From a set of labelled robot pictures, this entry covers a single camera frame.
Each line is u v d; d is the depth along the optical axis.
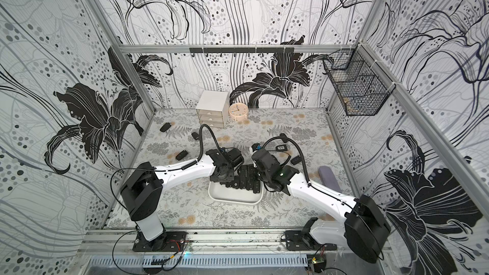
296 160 0.96
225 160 0.62
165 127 1.11
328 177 0.87
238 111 1.15
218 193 0.82
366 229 0.40
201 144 0.62
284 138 1.04
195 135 1.04
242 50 0.89
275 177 0.59
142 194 0.45
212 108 1.01
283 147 0.99
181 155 0.98
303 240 0.64
